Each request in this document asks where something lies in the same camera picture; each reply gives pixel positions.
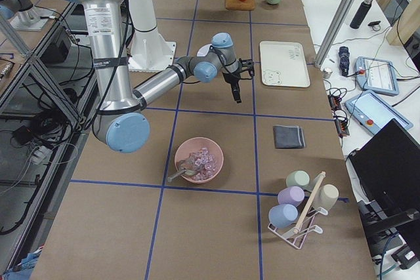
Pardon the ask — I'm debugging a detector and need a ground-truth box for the far teach pendant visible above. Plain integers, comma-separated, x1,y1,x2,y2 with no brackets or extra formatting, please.
355,56,400,96

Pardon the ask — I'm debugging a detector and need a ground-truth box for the beige cup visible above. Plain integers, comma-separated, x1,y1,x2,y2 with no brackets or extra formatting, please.
312,184,339,211

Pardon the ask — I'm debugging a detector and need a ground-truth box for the white round plate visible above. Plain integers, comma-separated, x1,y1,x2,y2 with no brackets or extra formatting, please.
196,44,211,57

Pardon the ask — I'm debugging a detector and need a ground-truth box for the near teach pendant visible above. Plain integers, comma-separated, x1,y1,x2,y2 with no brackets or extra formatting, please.
345,90,413,135

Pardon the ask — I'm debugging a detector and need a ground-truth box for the black laptop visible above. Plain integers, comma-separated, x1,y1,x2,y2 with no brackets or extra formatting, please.
350,119,419,214

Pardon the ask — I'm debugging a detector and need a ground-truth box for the metal scoop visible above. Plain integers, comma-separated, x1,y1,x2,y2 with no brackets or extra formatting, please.
167,158,198,182

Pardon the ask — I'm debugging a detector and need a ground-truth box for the white cup rack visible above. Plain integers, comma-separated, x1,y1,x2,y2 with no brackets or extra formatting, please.
268,171,328,249

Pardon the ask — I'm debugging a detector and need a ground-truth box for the purple cup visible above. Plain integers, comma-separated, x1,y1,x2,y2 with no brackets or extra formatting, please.
277,186,305,207

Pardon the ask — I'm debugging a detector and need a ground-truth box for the pink bowl with ice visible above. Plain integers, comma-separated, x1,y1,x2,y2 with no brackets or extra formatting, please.
175,137,224,184

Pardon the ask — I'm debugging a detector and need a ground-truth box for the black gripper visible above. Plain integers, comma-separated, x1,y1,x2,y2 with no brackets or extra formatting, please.
222,58,255,103

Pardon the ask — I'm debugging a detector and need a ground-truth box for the black power strip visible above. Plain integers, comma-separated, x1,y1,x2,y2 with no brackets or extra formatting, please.
327,95,350,138

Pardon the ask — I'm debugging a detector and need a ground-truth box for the black water bottle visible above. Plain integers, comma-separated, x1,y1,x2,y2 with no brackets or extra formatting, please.
350,0,373,29

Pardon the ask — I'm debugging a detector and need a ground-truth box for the teach pendant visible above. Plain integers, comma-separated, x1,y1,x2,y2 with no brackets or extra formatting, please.
345,90,413,135
355,56,400,96

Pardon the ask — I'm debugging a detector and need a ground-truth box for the folded dark umbrella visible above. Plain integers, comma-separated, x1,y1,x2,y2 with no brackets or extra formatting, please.
339,46,350,77

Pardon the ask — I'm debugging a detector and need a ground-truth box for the green cup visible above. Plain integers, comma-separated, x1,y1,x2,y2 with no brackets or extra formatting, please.
285,170,310,189

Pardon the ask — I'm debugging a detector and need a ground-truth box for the grey folded cloth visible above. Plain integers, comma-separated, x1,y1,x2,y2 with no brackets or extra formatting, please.
273,125,306,149

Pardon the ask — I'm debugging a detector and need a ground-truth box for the cream bear tray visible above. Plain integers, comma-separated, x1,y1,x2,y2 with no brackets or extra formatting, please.
259,41,310,88

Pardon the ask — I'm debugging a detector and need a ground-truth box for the aluminium frame post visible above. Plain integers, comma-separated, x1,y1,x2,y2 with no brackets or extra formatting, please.
314,0,354,68

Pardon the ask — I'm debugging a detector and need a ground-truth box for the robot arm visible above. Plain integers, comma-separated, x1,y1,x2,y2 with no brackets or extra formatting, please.
67,0,254,153

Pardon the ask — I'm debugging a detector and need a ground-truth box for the blue cup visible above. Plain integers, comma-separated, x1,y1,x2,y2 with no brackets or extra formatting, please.
268,204,298,228

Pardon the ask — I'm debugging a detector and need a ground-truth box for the brown wooden tray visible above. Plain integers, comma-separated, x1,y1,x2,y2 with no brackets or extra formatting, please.
224,0,255,11

